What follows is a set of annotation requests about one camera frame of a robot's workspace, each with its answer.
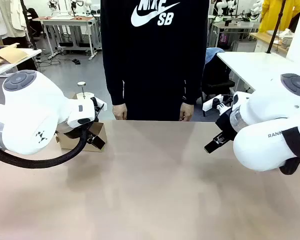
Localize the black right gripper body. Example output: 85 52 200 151
214 109 238 141

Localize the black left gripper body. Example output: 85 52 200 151
86 119 99 141

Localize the person's left forearm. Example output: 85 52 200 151
181 57 209 106

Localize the person's right forearm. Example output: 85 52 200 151
103 57 127 106

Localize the person's right hand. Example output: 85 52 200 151
112 103 128 121

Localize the person's left hand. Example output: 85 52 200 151
179 102 195 122

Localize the brown cardboard box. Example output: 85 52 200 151
55 92 108 153

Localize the white power strip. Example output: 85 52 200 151
202 96 232 113

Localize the black chair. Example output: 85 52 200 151
201 58 236 101

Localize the plain white table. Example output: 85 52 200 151
216 51 300 94

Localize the person in black hoodie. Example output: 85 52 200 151
99 0 210 122

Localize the blue cloth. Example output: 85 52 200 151
205 47 226 68

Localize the white table with cardboard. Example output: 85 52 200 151
0 47 43 80

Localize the white desk with red items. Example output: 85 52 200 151
32 15 103 61

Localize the wooden table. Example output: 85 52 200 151
248 31 291 53

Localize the white lab desk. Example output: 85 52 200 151
211 18 262 48

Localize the black tripod pole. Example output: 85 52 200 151
19 0 39 51
266 0 287 55

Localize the stack of white bowls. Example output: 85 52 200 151
280 28 295 49

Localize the mannequin in cream jacket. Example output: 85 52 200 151
8 0 30 51

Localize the yellow garment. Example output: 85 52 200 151
258 0 300 35

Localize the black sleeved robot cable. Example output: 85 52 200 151
0 124 96 169

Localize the black cable strap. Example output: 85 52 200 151
279 126 300 176

